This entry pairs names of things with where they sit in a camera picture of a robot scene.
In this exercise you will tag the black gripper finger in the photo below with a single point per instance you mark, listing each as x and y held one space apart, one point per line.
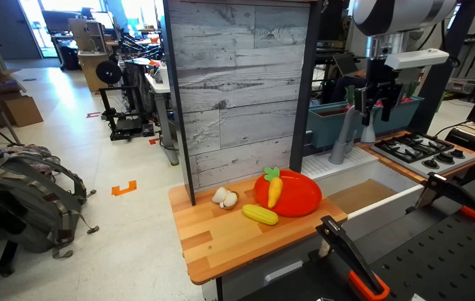
387 110
367 113

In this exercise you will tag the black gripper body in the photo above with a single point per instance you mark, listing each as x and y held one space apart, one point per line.
381 83

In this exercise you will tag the grey toy tap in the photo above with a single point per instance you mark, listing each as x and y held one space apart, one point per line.
349 133

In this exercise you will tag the brown white plush toy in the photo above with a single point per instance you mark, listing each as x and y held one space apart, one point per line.
225 198

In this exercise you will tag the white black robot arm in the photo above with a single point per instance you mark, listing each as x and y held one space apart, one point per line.
391 21

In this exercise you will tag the teal toy bin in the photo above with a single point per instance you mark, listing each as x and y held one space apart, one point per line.
326 121

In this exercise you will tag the toy stove top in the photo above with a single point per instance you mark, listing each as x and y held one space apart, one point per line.
424 155

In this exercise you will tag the toy kitchen sink basin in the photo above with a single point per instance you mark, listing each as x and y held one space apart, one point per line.
361 183

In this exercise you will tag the wooden toy kitchen counter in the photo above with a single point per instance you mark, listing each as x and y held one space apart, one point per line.
217 242

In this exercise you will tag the right orange black clamp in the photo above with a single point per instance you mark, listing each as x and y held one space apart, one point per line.
439 186

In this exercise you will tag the orange black clamp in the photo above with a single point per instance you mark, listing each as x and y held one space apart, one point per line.
362 280
439 186

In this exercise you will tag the red plush plate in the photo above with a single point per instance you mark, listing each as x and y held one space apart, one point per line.
300 196

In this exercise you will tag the orange plush carrot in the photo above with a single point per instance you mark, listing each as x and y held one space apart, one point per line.
274 176

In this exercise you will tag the grey wood backdrop panel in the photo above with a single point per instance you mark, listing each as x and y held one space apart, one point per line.
237 69

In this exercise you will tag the yellow plush corn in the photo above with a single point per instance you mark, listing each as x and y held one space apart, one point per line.
262 215

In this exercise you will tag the left orange black clamp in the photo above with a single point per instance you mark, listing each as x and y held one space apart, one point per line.
362 280

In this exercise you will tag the black perforated breadboard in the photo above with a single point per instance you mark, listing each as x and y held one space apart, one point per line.
428 255

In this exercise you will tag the cardboard box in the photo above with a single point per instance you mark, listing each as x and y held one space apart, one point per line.
23 111

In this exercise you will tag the grey backpack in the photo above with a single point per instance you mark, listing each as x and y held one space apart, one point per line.
41 205

